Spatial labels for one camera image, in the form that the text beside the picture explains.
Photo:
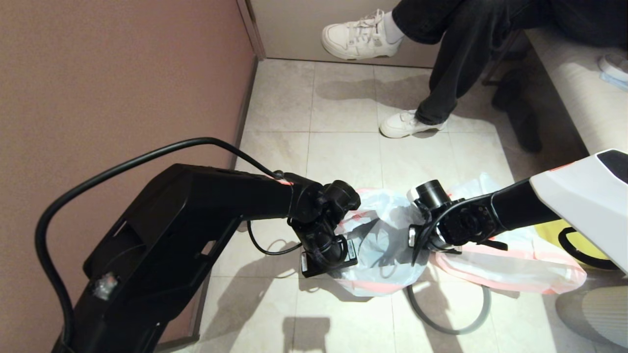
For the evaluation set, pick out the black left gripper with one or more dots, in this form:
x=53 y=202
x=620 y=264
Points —
x=328 y=257

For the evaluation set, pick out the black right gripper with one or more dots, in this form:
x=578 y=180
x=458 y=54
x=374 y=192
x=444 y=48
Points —
x=424 y=238

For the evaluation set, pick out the white red plastic bag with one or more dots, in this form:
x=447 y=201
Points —
x=382 y=255

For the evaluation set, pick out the used white pink-rimmed trash bag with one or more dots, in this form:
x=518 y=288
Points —
x=515 y=264

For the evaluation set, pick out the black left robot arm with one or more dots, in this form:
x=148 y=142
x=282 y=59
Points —
x=196 y=220

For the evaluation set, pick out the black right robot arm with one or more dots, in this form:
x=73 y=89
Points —
x=579 y=196

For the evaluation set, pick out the yellow plastic bag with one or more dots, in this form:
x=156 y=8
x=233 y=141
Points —
x=574 y=240

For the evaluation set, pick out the plain white sneaker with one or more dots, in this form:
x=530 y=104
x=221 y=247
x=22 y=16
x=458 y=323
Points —
x=402 y=126

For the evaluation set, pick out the black bench leg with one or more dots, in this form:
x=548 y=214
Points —
x=520 y=113

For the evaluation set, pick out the grey ribbed rounded object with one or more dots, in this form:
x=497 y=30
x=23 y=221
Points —
x=598 y=314

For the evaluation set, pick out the black trousers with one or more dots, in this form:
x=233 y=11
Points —
x=466 y=39

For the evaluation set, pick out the white sneaker with grey laces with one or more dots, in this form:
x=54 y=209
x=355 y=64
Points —
x=360 y=41

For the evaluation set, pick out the white sock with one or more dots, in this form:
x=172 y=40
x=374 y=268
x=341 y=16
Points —
x=392 y=28

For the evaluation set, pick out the beige upholstered bench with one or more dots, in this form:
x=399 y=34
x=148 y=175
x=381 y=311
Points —
x=588 y=98

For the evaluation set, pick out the white round object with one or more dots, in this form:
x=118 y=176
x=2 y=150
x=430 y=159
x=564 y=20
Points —
x=615 y=64

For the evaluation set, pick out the grey-brown door frame post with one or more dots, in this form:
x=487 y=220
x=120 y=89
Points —
x=251 y=29

